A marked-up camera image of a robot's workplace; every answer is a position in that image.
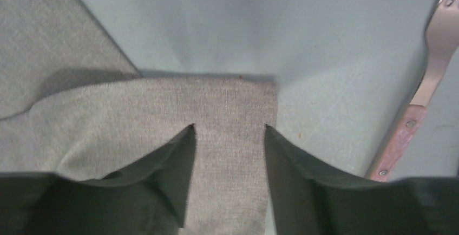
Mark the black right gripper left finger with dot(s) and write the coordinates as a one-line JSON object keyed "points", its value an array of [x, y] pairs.
{"points": [[148, 196]]}

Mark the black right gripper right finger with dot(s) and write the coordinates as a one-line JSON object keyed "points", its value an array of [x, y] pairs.
{"points": [[310, 196]]}

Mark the grey cloth napkin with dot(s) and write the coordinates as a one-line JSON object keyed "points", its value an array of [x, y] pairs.
{"points": [[71, 103]]}

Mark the fork with pink handle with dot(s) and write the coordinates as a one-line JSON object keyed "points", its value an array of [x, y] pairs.
{"points": [[441, 38]]}

